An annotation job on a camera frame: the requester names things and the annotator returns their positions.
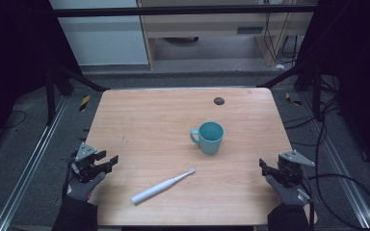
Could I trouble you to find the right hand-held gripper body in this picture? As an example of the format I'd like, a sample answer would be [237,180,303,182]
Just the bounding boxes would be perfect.
[271,150,316,189]

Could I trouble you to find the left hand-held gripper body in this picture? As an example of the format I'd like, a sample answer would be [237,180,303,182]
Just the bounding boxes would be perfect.
[70,142,111,184]

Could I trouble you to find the white electric toothbrush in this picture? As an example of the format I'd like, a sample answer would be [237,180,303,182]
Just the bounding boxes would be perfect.
[130,166,197,206]

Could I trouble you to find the teal cup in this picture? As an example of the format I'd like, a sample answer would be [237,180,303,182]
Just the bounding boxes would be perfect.
[190,120,225,156]

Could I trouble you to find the person's right hand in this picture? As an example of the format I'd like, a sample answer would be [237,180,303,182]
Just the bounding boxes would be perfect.
[264,174,312,207]

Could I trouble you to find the person's left hand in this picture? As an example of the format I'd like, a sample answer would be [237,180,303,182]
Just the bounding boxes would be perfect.
[65,170,107,203]

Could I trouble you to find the yellow black tape strip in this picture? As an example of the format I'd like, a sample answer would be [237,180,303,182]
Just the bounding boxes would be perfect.
[284,91,304,107]
[78,94,92,113]

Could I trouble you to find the black metal stand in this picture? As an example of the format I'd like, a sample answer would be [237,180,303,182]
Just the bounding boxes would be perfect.
[43,59,109,127]
[257,56,324,122]

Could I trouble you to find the white cabinet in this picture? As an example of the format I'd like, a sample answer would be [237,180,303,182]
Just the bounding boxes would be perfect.
[48,0,150,67]

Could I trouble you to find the light wooden desk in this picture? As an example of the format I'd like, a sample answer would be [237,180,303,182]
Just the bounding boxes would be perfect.
[136,0,317,70]

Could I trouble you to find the aluminium floor rail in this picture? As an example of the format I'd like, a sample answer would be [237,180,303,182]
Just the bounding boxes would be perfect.
[0,95,70,231]
[298,90,370,230]

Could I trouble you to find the thin black floor cable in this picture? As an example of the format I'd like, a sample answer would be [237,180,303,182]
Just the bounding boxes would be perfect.
[0,110,28,131]

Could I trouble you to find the hanging black cables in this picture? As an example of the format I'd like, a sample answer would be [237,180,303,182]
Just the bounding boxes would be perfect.
[262,3,301,66]

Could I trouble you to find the black horizontal frame bar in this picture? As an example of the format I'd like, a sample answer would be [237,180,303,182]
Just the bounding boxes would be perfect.
[48,5,320,18]

